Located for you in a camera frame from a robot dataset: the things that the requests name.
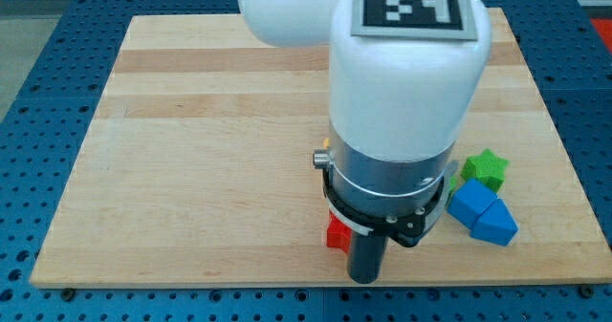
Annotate blue triangle block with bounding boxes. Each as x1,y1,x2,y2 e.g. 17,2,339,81
470,199,518,247

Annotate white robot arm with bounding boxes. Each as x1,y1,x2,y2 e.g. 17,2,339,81
237,0,492,217

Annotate red star block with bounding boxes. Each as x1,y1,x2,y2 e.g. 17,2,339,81
326,212,352,254

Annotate green star block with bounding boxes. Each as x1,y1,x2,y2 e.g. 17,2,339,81
460,148,510,192

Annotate wooden board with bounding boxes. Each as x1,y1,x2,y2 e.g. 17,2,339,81
30,8,611,289

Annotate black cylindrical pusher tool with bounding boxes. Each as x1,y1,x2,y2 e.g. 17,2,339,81
347,231,387,284

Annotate small green block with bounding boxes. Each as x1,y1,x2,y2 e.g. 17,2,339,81
449,176,457,193

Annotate black white fiducial marker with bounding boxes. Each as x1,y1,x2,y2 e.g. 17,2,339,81
351,0,477,41

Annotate blue cube block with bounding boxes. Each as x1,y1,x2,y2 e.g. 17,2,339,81
448,179,498,228

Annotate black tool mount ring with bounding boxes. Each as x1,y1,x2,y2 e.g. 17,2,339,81
321,159,459,248

